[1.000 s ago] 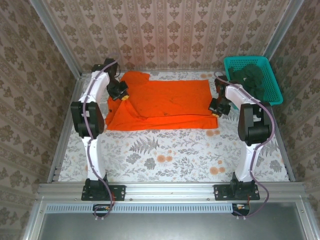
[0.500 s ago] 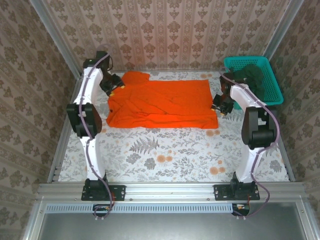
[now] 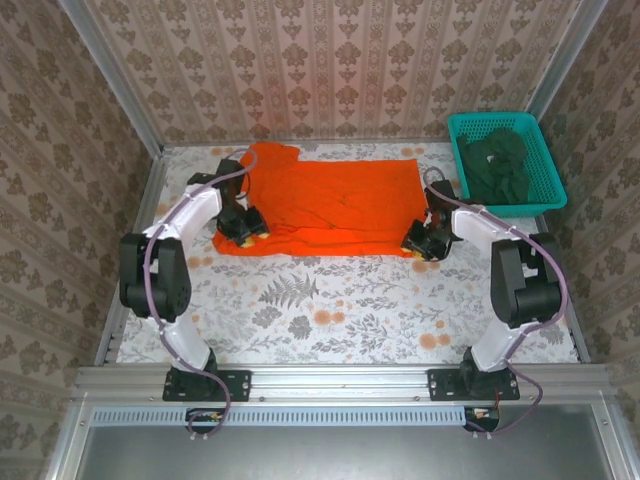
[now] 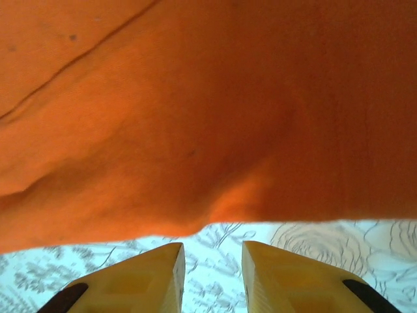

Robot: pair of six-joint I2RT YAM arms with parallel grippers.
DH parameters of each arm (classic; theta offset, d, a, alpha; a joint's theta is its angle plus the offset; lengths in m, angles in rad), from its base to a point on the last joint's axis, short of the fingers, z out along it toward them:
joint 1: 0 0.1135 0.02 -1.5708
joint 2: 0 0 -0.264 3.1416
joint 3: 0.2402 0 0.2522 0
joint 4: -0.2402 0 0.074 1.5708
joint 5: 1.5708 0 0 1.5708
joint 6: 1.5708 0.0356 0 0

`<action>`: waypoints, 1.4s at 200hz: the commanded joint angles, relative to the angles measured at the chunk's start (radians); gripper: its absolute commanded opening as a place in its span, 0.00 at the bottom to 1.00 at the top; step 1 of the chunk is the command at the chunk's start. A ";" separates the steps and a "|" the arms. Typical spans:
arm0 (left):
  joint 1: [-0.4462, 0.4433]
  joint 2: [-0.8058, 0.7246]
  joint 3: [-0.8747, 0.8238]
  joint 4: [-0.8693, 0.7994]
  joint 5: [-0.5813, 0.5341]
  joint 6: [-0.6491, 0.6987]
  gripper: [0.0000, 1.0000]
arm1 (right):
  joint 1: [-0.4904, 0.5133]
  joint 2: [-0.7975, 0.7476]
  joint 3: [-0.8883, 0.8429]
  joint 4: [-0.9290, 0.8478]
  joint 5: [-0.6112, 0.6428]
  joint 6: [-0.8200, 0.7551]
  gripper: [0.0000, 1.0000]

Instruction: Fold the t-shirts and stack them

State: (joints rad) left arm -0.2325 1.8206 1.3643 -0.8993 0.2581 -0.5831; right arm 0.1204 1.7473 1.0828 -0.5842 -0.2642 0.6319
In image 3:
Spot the orange t-shirt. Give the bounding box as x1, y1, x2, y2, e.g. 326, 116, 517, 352
212, 142, 426, 259

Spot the teal plastic basket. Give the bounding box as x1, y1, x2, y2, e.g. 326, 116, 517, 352
446, 111, 569, 220

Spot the floral patterned table cover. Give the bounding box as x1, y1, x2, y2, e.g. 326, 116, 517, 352
115, 142, 581, 365

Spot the dark green t-shirt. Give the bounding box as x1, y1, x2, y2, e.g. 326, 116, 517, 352
457, 127, 531, 206

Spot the black connector socket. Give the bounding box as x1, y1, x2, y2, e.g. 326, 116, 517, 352
463, 405, 501, 432
185, 407, 227, 434

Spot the grey metal sheet panel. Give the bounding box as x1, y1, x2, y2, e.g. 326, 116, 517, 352
74, 404, 616, 480

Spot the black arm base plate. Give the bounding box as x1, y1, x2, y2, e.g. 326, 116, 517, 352
162, 368, 251, 403
427, 368, 521, 403

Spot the wide aluminium base rail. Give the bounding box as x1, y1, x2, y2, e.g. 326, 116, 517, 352
74, 364, 614, 401

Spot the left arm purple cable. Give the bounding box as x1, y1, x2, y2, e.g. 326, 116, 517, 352
142, 147, 259, 444

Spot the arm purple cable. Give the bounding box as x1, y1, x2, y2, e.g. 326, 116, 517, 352
423, 167, 571, 441
142, 147, 259, 444

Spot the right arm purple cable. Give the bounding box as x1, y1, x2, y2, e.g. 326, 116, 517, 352
423, 167, 571, 441

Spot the slotted grey cable duct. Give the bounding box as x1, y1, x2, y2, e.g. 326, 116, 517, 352
92, 405, 469, 428

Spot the aluminium frame post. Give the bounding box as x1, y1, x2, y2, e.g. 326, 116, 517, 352
512, 0, 611, 151
59, 0, 166, 156

